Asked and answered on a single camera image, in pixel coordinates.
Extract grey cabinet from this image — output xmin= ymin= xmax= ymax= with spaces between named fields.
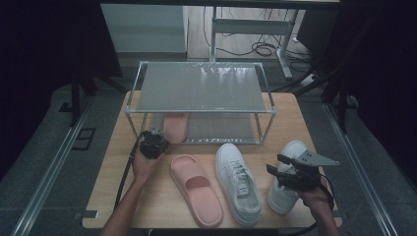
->
xmin=99 ymin=3 xmax=190 ymax=54

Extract black floor cables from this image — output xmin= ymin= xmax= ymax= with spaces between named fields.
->
xmin=202 ymin=6 xmax=313 ymax=63

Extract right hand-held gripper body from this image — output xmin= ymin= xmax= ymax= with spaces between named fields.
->
xmin=276 ymin=149 xmax=340 ymax=193

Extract white desk frame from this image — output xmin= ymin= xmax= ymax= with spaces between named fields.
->
xmin=209 ymin=6 xmax=301 ymax=81

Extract dark curtain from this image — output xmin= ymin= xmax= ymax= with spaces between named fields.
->
xmin=0 ymin=0 xmax=123 ymax=181
xmin=323 ymin=0 xmax=417 ymax=188

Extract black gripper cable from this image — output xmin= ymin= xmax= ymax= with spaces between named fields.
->
xmin=113 ymin=131 xmax=147 ymax=209
xmin=283 ymin=178 xmax=336 ymax=236

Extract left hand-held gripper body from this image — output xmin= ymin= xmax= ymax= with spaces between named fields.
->
xmin=139 ymin=128 xmax=171 ymax=160

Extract person's right hand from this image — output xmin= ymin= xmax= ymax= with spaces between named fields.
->
xmin=296 ymin=181 xmax=333 ymax=219

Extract white sneaker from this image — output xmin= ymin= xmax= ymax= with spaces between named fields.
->
xmin=214 ymin=143 xmax=263 ymax=228
xmin=267 ymin=140 xmax=309 ymax=216

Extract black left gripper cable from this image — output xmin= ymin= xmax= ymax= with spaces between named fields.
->
xmin=113 ymin=131 xmax=147 ymax=209

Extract metal floor rail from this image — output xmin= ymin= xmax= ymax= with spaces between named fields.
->
xmin=323 ymin=101 xmax=399 ymax=236
xmin=11 ymin=97 xmax=94 ymax=236

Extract pink slipper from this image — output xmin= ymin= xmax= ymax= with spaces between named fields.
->
xmin=169 ymin=153 xmax=224 ymax=229
xmin=162 ymin=112 xmax=190 ymax=145

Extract dark box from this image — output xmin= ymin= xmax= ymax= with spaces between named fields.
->
xmin=296 ymin=9 xmax=342 ymax=60

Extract white power strip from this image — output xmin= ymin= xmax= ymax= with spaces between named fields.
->
xmin=299 ymin=73 xmax=321 ymax=87

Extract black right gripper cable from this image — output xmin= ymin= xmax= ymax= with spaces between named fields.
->
xmin=283 ymin=178 xmax=336 ymax=236

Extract metal two-tier shoe rack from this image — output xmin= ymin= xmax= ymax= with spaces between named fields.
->
xmin=124 ymin=60 xmax=278 ymax=146

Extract black metal stand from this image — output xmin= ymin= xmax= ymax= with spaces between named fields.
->
xmin=58 ymin=70 xmax=129 ymax=127
xmin=294 ymin=58 xmax=350 ymax=134

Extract person's left hand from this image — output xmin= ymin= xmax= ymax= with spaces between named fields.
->
xmin=131 ymin=148 xmax=165 ymax=185

